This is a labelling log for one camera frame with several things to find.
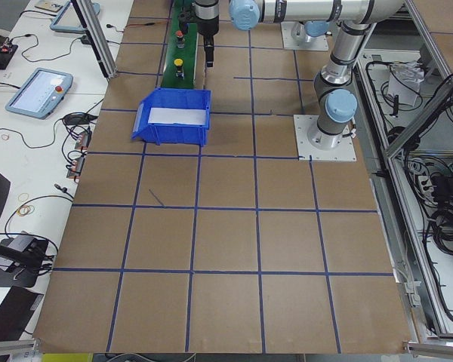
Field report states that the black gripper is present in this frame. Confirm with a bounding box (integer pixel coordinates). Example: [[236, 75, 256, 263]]
[[198, 16, 219, 68], [177, 0, 196, 29]]

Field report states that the red push button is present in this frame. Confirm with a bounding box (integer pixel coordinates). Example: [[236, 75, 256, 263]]
[[175, 30, 185, 49]]

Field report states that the yellow push button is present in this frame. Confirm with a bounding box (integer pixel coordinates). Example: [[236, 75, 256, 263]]
[[174, 58, 184, 78]]

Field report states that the green conveyor belt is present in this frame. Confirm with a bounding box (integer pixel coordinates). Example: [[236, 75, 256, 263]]
[[161, 1, 198, 89]]

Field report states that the blue source bin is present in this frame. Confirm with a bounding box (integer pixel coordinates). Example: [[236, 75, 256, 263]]
[[131, 88, 211, 146]]

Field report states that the white foam pad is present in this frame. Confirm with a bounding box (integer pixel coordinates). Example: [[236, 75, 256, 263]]
[[148, 107, 207, 126]]

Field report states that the far teach pendant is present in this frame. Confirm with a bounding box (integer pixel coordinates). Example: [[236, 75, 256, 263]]
[[50, 1, 85, 34]]

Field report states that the teach pendant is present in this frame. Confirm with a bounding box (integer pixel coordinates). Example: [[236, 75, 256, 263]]
[[50, 1, 85, 34], [5, 68, 74, 119]]

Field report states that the near teach pendant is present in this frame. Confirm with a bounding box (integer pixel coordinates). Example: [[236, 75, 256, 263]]
[[5, 68, 74, 119]]

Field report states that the aluminium frame post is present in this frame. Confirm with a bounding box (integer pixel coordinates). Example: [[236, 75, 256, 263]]
[[71, 0, 117, 79]]

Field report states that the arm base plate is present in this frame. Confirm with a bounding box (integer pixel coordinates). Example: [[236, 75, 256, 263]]
[[281, 21, 330, 51], [294, 115, 357, 162]]

